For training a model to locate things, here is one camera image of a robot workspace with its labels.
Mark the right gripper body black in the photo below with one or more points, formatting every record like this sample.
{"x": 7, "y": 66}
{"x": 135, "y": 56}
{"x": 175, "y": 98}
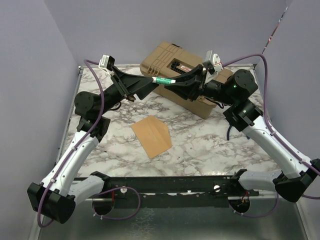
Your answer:
{"x": 203, "y": 88}

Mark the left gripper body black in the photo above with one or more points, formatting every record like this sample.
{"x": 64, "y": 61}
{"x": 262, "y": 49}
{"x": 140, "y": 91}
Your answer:
{"x": 116, "y": 77}

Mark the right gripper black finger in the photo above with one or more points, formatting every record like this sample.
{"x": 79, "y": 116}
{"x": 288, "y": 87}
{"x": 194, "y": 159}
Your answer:
{"x": 195, "y": 75}
{"x": 186, "y": 90}

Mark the green white glue stick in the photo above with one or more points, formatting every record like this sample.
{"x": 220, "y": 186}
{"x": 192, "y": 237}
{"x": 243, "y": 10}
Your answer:
{"x": 163, "y": 81}

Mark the brown paper envelope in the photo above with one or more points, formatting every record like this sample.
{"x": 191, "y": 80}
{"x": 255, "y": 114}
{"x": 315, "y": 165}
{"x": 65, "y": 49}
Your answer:
{"x": 153, "y": 134}

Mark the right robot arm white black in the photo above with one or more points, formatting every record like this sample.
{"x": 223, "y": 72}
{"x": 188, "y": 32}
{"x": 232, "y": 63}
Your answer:
{"x": 297, "y": 171}

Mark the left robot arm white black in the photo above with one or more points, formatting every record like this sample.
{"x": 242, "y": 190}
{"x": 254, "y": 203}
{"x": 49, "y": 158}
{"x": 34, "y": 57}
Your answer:
{"x": 56, "y": 197}

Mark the tan plastic tool case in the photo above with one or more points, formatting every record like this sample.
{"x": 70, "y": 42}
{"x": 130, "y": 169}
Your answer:
{"x": 169, "y": 60}

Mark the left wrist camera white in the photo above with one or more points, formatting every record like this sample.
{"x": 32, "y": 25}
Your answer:
{"x": 106, "y": 64}

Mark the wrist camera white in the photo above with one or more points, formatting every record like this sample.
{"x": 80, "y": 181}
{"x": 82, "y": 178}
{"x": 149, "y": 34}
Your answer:
{"x": 106, "y": 64}
{"x": 212, "y": 63}

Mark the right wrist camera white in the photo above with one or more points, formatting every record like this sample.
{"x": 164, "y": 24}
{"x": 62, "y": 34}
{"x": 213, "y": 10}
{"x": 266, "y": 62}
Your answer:
{"x": 212, "y": 63}

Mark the blue handled pliers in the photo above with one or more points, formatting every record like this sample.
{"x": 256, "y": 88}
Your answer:
{"x": 229, "y": 131}

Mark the black mounting base rail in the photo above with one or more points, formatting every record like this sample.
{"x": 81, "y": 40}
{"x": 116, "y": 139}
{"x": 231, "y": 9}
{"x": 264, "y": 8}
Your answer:
{"x": 172, "y": 191}

